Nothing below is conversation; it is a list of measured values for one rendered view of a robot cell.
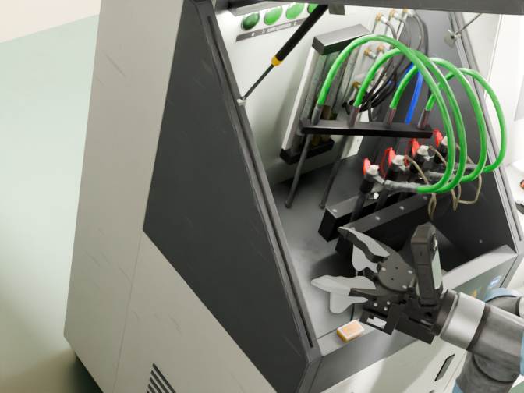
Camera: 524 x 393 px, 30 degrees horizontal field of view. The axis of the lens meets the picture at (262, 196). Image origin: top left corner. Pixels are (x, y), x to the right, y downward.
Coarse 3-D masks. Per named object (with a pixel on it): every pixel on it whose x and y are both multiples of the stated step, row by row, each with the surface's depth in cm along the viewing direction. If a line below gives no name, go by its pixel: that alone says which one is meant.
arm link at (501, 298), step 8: (504, 288) 160; (488, 296) 160; (496, 296) 158; (504, 296) 158; (512, 296) 158; (520, 296) 155; (496, 304) 156; (504, 304) 155; (512, 304) 154; (520, 304) 153; (512, 312) 153; (520, 312) 152
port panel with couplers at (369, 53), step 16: (384, 16) 229; (400, 16) 228; (384, 32) 234; (400, 32) 238; (368, 48) 233; (384, 48) 235; (368, 64) 239; (384, 64) 243; (352, 80) 239; (384, 80) 244; (352, 96) 244
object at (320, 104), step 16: (352, 48) 208; (400, 48) 196; (336, 64) 213; (416, 64) 194; (432, 80) 192; (320, 96) 220; (448, 128) 192; (448, 144) 193; (448, 160) 194; (448, 176) 196; (432, 192) 202
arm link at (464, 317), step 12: (456, 300) 141; (468, 300) 141; (456, 312) 140; (468, 312) 140; (480, 312) 140; (444, 324) 140; (456, 324) 139; (468, 324) 139; (444, 336) 141; (456, 336) 140; (468, 336) 139
